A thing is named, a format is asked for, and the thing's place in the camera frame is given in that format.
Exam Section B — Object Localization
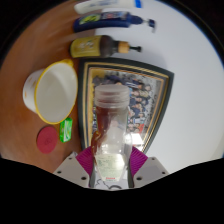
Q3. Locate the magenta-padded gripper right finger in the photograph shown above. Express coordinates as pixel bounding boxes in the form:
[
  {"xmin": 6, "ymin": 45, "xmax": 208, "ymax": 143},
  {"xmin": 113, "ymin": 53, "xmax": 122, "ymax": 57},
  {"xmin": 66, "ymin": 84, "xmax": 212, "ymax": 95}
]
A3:
[{"xmin": 127, "ymin": 145, "xmax": 170, "ymax": 189}]

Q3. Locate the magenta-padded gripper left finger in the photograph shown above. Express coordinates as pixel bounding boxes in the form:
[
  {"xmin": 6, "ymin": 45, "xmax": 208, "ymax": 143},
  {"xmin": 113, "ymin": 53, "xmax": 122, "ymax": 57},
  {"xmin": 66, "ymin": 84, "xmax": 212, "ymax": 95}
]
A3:
[{"xmin": 53, "ymin": 146, "xmax": 98, "ymax": 189}]

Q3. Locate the clear plastic water bottle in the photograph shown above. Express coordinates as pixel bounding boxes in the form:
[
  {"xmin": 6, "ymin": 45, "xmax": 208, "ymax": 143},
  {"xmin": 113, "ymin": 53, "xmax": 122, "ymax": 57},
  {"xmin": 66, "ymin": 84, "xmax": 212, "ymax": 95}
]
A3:
[{"xmin": 90, "ymin": 83, "xmax": 133, "ymax": 183}]

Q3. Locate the green packet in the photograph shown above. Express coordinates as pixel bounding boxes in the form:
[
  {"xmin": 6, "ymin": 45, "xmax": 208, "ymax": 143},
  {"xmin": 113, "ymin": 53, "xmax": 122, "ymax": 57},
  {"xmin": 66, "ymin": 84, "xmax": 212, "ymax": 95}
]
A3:
[{"xmin": 59, "ymin": 116, "xmax": 74, "ymax": 144}]

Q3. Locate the flat round red coaster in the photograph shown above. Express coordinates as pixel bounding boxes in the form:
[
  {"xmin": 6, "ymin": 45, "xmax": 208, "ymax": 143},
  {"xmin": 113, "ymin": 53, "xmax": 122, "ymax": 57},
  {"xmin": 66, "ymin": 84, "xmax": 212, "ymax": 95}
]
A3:
[{"xmin": 35, "ymin": 125, "xmax": 59, "ymax": 155}]

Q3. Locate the white cup with yellow rim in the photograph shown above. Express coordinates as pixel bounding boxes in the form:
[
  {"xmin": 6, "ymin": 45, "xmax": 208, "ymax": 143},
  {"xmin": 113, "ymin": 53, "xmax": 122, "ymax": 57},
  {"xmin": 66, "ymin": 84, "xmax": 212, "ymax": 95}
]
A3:
[{"xmin": 22, "ymin": 58, "xmax": 79, "ymax": 125}]

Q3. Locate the framed group picture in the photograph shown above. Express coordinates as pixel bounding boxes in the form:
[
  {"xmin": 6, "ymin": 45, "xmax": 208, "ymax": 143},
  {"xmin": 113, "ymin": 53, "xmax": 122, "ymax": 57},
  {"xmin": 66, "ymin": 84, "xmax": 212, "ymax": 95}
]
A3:
[{"xmin": 76, "ymin": 57, "xmax": 175, "ymax": 154}]

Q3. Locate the yellow and black pump bottle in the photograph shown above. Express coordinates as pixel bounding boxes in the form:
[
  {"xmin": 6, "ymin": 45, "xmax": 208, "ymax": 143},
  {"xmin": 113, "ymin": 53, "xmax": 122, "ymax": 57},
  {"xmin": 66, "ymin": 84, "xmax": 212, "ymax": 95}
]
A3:
[{"xmin": 68, "ymin": 34, "xmax": 143, "ymax": 59}]

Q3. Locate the dark blue pump bottle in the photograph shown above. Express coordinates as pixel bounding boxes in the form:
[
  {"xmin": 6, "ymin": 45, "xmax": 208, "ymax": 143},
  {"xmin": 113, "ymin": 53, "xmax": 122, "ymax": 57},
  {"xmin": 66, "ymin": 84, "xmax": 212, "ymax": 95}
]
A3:
[{"xmin": 72, "ymin": 10, "xmax": 157, "ymax": 34}]

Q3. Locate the white bottle with blue cap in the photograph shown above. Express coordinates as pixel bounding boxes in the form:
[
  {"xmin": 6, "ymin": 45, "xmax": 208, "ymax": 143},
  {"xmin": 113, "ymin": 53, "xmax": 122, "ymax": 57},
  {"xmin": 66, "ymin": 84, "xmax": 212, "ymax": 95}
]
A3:
[{"xmin": 73, "ymin": 0, "xmax": 144, "ymax": 16}]

